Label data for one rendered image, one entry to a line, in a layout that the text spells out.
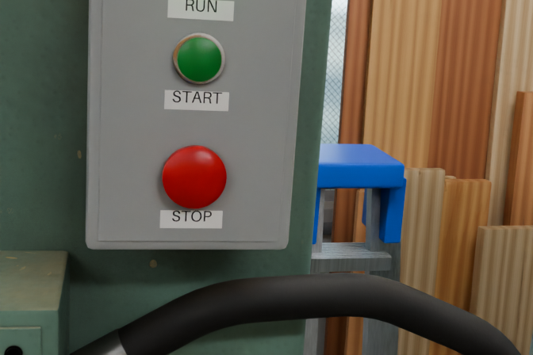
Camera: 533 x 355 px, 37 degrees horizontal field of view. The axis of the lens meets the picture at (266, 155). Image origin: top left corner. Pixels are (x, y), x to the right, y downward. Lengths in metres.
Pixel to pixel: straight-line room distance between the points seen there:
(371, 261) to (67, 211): 1.00
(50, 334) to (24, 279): 0.04
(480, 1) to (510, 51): 0.15
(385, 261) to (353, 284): 0.97
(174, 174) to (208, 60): 0.05
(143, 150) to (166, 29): 0.06
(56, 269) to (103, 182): 0.07
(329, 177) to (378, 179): 0.09
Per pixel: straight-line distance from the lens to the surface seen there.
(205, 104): 0.37
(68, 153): 0.44
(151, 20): 0.36
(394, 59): 1.92
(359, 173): 1.32
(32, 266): 0.43
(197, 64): 0.36
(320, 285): 0.43
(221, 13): 0.37
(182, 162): 0.37
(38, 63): 0.43
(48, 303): 0.39
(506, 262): 1.97
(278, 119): 0.38
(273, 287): 0.42
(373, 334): 1.46
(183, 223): 0.38
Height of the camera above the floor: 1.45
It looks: 13 degrees down
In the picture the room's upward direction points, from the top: 4 degrees clockwise
